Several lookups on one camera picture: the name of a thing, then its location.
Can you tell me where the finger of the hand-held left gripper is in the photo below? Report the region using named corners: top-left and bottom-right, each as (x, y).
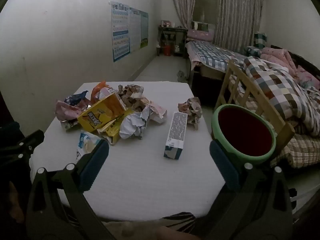
top-left (0, 129), bottom-right (45, 166)
top-left (0, 121), bottom-right (22, 144)

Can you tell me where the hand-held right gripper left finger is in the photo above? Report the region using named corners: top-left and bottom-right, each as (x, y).
top-left (25, 140), bottom-right (118, 240)

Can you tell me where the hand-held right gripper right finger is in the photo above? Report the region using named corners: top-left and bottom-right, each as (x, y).
top-left (197, 140), bottom-right (293, 240)

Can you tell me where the white and blue milk packet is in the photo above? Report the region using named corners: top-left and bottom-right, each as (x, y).
top-left (76, 131), bottom-right (102, 163)

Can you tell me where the green bin with red inside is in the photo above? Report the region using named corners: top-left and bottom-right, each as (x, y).
top-left (211, 104), bottom-right (277, 165)

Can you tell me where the yellow cardboard box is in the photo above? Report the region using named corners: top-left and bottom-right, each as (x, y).
top-left (77, 92), bottom-right (135, 146)

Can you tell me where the white paper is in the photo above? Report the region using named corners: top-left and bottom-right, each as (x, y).
top-left (119, 105), bottom-right (150, 140)

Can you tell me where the pink plastic wrapper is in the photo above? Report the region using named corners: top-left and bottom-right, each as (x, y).
top-left (55, 99), bottom-right (90, 132)

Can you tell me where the white and blue carton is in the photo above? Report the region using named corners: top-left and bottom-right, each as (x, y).
top-left (164, 112), bottom-right (188, 160)

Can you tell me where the printed paper ball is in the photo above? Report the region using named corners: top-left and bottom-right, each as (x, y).
top-left (178, 97), bottom-right (202, 130)

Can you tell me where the orange snack bag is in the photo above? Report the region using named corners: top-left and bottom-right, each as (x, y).
top-left (90, 81), bottom-right (119, 105)

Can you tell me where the brown printed paper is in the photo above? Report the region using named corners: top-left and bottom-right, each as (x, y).
top-left (118, 84), bottom-right (150, 112)

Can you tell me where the pink strawberry snack box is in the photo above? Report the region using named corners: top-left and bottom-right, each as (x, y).
top-left (147, 102), bottom-right (167, 123)

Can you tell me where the striped cloth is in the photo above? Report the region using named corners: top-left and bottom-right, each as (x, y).
top-left (160, 212), bottom-right (200, 228)

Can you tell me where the wooden chair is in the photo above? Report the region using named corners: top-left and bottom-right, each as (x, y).
top-left (214, 59), bottom-right (295, 155)

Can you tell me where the checkered quilt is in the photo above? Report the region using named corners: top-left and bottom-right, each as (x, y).
top-left (244, 55), bottom-right (320, 138)

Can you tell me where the blue plaid bedsheet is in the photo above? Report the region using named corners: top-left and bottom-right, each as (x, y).
top-left (185, 40), bottom-right (247, 80)

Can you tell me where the pink quilt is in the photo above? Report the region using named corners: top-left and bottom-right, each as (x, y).
top-left (260, 46), bottom-right (320, 90)

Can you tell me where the red bucket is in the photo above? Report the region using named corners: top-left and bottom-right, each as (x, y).
top-left (162, 42), bottom-right (173, 57)

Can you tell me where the dark wooden headboard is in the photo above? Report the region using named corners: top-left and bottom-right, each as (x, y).
top-left (271, 45), bottom-right (320, 80)

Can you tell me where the green plaid pillow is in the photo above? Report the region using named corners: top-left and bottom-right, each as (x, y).
top-left (254, 32), bottom-right (267, 49)

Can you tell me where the pink pillow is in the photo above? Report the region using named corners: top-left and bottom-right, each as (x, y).
top-left (187, 28), bottom-right (213, 42)

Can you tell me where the small dark desk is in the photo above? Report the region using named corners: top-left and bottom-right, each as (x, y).
top-left (158, 25), bottom-right (188, 57)

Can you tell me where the patterned curtain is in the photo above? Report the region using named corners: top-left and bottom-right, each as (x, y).
top-left (220, 0), bottom-right (263, 48)
top-left (169, 0), bottom-right (197, 29)

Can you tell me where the dark wooden bed frame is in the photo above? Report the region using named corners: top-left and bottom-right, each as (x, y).
top-left (186, 60), bottom-right (223, 85)

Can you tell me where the large blue wall poster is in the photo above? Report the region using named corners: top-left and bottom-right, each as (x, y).
top-left (110, 1), bottom-right (131, 62)

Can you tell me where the pale wall poster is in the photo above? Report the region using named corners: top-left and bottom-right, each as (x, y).
top-left (129, 7), bottom-right (142, 53)

